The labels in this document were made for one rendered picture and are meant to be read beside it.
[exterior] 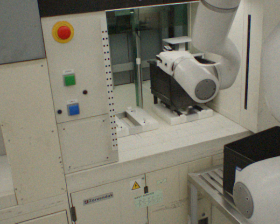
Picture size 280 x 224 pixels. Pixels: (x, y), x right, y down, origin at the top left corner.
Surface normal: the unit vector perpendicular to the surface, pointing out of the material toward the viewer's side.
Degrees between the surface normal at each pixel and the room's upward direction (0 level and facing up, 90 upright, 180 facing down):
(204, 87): 97
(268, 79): 90
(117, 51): 90
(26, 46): 90
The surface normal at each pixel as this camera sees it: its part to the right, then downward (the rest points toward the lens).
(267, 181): -0.24, -0.55
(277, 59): -0.72, 0.14
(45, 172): 0.38, 0.32
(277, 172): -0.02, -0.73
